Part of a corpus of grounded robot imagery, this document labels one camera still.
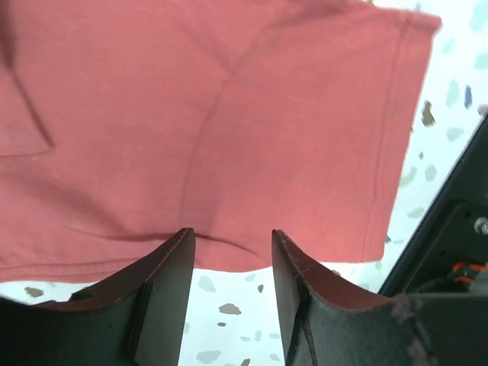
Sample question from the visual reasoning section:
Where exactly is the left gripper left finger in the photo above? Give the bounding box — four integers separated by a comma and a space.
1, 228, 196, 366

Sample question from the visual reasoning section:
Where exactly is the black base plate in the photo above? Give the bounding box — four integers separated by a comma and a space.
379, 120, 487, 297

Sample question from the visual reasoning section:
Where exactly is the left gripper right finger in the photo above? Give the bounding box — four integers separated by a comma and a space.
271, 230, 487, 365

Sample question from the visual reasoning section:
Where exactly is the salmon pink t shirt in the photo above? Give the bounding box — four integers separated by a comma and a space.
1, 1, 441, 282

